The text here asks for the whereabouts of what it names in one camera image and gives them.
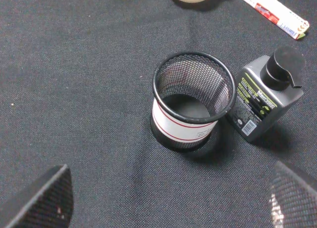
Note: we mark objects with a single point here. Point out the black mesh pen cup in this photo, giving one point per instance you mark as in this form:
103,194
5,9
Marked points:
192,92

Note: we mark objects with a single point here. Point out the green candy stick box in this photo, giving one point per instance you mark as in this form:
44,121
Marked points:
281,16

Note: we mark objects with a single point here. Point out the black tablecloth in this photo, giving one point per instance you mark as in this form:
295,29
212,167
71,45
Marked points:
76,89

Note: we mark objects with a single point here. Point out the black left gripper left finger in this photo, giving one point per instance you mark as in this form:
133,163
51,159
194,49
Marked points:
48,202

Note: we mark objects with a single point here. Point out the dark grey pump bottle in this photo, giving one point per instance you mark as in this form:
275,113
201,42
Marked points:
266,89

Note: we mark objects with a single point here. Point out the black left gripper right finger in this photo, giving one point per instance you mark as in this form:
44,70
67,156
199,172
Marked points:
292,197

